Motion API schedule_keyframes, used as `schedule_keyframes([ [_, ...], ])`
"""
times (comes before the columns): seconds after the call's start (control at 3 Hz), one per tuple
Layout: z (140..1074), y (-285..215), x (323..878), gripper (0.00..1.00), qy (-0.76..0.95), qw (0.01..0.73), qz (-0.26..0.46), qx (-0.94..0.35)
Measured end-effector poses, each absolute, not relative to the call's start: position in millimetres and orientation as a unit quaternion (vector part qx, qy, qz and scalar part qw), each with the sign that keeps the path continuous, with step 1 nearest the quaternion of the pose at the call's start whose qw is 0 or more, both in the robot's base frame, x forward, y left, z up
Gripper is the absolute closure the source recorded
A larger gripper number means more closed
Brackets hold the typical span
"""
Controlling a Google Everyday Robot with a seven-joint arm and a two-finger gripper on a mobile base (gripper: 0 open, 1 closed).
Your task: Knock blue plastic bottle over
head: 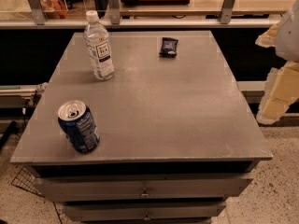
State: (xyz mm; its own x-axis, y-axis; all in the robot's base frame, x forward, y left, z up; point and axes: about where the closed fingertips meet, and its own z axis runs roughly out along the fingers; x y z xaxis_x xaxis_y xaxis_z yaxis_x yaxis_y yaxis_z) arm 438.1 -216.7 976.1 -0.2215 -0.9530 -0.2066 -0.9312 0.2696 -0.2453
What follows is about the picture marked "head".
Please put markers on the middle grey shelf bracket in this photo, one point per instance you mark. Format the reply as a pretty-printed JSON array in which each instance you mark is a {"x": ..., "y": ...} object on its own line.
[{"x": 114, "y": 8}]

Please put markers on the black wire grid rack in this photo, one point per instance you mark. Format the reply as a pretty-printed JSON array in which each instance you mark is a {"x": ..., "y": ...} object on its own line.
[{"x": 24, "y": 180}]

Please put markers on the metal shelf rail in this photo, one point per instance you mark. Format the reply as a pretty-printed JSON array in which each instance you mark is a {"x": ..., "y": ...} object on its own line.
[{"x": 142, "y": 24}]

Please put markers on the dark blue snack packet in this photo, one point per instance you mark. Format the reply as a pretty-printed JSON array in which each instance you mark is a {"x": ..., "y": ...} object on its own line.
[{"x": 169, "y": 47}]

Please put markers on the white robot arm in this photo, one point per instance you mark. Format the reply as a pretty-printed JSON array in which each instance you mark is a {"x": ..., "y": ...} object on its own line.
[{"x": 287, "y": 40}]

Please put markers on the right grey shelf bracket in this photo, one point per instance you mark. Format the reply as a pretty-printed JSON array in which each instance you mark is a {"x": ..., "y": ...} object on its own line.
[{"x": 226, "y": 11}]

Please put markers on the upper grey drawer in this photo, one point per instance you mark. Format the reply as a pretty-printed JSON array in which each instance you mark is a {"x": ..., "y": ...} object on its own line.
[{"x": 141, "y": 187}]

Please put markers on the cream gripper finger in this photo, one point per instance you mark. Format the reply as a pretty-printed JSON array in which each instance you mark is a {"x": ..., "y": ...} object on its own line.
[
  {"x": 281, "y": 90},
  {"x": 268, "y": 38}
]

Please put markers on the left grey shelf bracket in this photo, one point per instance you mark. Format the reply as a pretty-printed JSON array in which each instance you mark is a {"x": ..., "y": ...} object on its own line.
[{"x": 37, "y": 12}]

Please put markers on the lower grey drawer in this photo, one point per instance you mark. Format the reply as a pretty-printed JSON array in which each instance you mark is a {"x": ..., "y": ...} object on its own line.
[{"x": 143, "y": 211}]

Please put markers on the orange snack bag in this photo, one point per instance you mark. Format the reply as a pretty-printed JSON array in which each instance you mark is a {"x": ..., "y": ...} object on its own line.
[{"x": 54, "y": 6}]

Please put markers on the grey shelf bracket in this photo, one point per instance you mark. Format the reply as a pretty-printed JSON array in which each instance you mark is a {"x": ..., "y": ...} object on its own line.
[
  {"x": 37, "y": 12},
  {"x": 226, "y": 11},
  {"x": 114, "y": 8}
]

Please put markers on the grey drawer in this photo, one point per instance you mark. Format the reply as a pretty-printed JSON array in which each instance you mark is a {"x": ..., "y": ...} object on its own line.
[
  {"x": 143, "y": 211},
  {"x": 141, "y": 187}
]

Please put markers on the grey cabinet with drawers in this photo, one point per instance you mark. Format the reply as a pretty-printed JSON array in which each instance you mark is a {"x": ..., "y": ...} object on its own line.
[{"x": 156, "y": 116}]

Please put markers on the blue soda can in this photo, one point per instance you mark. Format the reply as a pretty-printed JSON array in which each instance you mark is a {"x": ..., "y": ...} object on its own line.
[{"x": 76, "y": 120}]

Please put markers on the clear plastic water bottle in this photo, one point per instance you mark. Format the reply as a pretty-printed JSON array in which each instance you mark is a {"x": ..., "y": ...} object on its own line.
[{"x": 97, "y": 42}]

